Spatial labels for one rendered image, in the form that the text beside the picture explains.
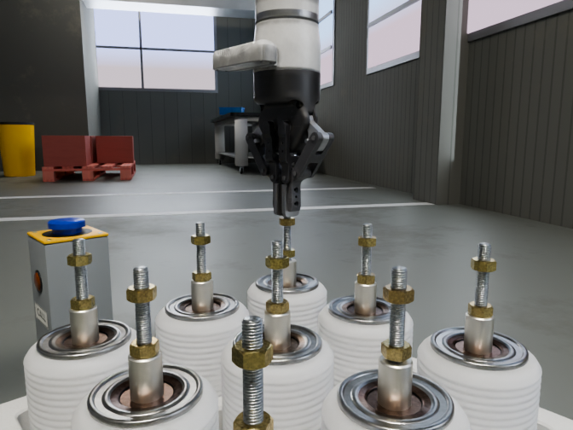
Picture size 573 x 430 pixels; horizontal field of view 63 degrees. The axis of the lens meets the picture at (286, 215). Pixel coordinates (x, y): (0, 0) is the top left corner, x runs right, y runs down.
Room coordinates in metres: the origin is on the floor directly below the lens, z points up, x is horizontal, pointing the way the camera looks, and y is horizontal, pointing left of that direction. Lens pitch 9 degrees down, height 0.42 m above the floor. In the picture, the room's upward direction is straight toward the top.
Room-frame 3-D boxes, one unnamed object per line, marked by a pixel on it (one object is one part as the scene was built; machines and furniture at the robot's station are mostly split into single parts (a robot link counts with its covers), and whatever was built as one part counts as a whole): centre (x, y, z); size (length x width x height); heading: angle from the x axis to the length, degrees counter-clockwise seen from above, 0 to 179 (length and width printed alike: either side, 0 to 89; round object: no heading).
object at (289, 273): (0.54, 0.00, 0.26); 0.02 x 0.02 x 0.03
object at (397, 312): (0.29, -0.07, 0.30); 0.01 x 0.01 x 0.08
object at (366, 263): (0.45, -0.08, 0.30); 0.01 x 0.01 x 0.08
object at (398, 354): (0.29, -0.07, 0.29); 0.02 x 0.02 x 0.01; 39
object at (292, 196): (0.53, -0.01, 0.37); 0.03 x 0.01 x 0.05; 42
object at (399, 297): (0.29, -0.07, 0.33); 0.02 x 0.02 x 0.01; 39
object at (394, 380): (0.29, -0.07, 0.26); 0.02 x 0.02 x 0.03
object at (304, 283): (0.54, 0.00, 0.25); 0.08 x 0.08 x 0.01
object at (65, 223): (0.54, 0.26, 0.32); 0.04 x 0.04 x 0.02
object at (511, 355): (0.37, -0.16, 0.25); 0.08 x 0.08 x 0.01
